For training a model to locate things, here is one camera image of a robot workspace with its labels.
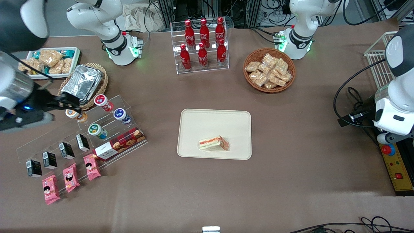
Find triangle sandwich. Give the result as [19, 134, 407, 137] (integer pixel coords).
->
[198, 135, 230, 152]

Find beige rectangular tray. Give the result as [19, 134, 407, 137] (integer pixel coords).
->
[177, 109, 252, 160]

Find orange lid yogurt cup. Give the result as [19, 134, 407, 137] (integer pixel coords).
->
[66, 109, 88, 123]

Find white rectangular snack bin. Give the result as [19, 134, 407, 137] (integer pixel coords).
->
[22, 47, 81, 80]

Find yellow emergency stop box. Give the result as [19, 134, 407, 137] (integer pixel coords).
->
[378, 142, 414, 196]

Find red lid yogurt cup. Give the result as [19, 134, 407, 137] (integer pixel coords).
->
[94, 94, 114, 112]

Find oval light wicker basket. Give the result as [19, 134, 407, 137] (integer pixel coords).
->
[58, 63, 109, 111]

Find green lid yogurt cup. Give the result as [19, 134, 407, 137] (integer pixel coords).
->
[88, 123, 108, 140]

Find small black drink carton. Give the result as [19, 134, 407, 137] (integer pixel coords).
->
[76, 134, 91, 152]
[26, 160, 43, 178]
[59, 142, 75, 160]
[43, 151, 58, 170]

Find blue lid yogurt cup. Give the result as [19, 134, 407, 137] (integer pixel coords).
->
[113, 108, 132, 125]

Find pink snack packet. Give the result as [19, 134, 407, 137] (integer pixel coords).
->
[83, 154, 102, 181]
[42, 175, 61, 205]
[63, 163, 81, 193]

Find red tartan cookie box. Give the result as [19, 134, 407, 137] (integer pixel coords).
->
[93, 127, 147, 161]

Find clear acrylic tiered stand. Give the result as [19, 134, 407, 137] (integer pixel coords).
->
[16, 94, 149, 194]

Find crumpled beige cloth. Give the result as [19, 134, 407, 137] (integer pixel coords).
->
[120, 3, 166, 33]

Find red cola bottle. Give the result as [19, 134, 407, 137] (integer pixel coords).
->
[215, 17, 226, 46]
[200, 18, 211, 48]
[217, 39, 228, 67]
[198, 42, 209, 68]
[184, 19, 196, 50]
[180, 44, 191, 71]

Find clear acrylic bottle rack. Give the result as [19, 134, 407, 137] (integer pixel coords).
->
[170, 20, 230, 75]

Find round brown wicker basket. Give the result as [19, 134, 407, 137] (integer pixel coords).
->
[243, 48, 296, 94]

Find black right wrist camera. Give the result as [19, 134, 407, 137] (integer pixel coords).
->
[22, 90, 53, 111]

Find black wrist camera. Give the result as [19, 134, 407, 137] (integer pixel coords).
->
[22, 90, 53, 111]
[338, 109, 376, 128]

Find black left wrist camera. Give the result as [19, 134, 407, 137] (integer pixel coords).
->
[338, 109, 376, 128]

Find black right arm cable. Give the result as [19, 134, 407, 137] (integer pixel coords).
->
[0, 49, 55, 89]

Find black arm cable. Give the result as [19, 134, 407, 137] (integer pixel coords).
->
[333, 58, 387, 128]
[0, 49, 55, 89]

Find white wire rack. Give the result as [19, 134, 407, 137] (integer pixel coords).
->
[364, 31, 398, 90]

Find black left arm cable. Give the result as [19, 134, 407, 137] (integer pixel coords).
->
[333, 58, 387, 128]

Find black floor cables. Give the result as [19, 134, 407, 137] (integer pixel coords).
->
[287, 216, 414, 233]

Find aluminium frame with cables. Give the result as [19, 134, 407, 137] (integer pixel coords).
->
[158, 0, 293, 29]

